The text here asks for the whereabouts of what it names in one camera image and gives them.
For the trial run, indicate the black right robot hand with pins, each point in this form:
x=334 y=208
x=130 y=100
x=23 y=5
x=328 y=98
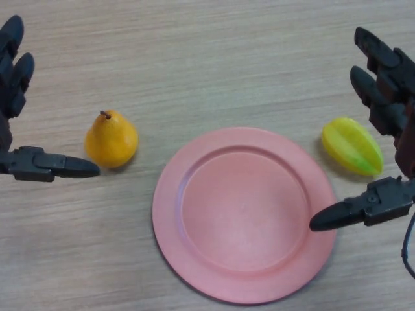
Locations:
x=389 y=201

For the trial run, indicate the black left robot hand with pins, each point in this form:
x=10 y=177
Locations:
x=32 y=163

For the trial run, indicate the yellow-green starfruit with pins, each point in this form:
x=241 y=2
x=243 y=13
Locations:
x=353 y=147

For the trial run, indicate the pink round plate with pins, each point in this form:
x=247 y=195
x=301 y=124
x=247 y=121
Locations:
x=243 y=220

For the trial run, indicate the yellow pear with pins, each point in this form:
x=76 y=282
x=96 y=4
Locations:
x=111 y=142

